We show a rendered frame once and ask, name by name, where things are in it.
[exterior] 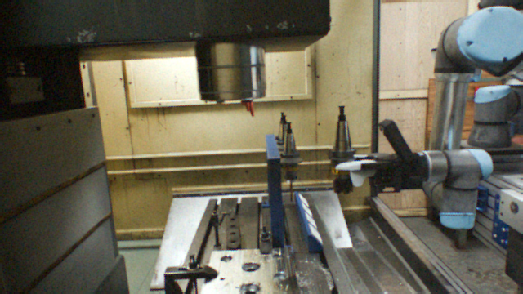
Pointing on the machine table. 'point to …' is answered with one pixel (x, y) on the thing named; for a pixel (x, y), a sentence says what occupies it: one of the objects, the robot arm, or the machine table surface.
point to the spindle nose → (230, 71)
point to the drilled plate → (234, 272)
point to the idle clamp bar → (233, 233)
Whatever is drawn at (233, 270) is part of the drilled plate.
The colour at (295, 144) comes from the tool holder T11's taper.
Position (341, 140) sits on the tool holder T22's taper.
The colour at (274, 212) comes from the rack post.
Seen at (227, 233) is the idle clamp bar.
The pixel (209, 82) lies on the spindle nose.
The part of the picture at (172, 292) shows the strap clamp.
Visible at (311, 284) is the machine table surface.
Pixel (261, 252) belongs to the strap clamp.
